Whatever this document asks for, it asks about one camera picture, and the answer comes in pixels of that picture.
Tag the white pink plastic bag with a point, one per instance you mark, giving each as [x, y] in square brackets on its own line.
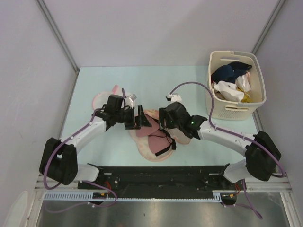
[243, 82]

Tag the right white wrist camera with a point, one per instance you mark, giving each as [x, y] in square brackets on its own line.
[173, 98]

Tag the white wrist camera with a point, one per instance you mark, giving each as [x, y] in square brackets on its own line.
[130, 100]
[173, 98]

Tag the floral orange bra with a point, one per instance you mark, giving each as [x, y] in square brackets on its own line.
[155, 144]

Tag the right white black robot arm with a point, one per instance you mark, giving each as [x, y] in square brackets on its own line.
[261, 155]

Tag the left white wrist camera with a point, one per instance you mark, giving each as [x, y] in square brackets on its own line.
[130, 100]

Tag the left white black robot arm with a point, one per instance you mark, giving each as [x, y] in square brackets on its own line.
[59, 161]

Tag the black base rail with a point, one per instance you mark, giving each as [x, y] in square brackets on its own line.
[167, 170]

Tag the white slotted cable duct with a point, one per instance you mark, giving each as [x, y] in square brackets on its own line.
[213, 196]

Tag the dark navy garment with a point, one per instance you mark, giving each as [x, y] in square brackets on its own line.
[230, 72]

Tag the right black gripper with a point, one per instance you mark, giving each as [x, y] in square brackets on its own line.
[163, 114]

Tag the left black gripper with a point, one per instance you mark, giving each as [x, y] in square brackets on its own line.
[142, 121]

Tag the cream plastic laundry basket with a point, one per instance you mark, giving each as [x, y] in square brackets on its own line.
[236, 85]

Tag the yellow garment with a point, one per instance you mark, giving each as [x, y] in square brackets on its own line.
[246, 96]

